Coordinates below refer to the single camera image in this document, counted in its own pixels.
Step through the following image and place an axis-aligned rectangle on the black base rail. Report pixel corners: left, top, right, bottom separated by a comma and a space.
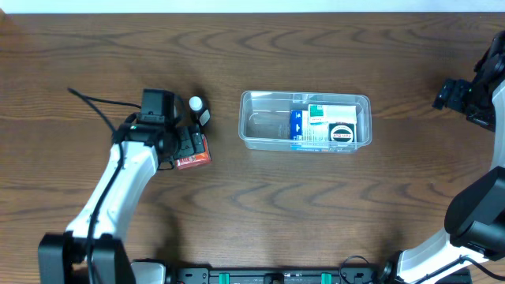
129, 267, 473, 284

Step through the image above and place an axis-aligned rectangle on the red Panadol box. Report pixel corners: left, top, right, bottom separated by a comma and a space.
175, 134, 212, 170

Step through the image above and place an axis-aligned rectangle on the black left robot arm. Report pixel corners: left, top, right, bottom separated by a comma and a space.
38, 113, 208, 283

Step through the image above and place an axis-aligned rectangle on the blue fever patch box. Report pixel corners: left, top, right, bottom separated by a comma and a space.
290, 110, 330, 151

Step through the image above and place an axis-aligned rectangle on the clear plastic container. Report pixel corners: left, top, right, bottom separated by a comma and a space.
238, 91, 372, 153

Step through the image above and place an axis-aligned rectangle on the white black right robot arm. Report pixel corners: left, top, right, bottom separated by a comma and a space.
373, 32, 504, 283

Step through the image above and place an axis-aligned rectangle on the white green Panadol box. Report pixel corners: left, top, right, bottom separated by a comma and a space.
308, 104, 357, 124

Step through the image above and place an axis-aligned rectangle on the dark bottle white cap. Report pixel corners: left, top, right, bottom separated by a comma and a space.
189, 96, 211, 127

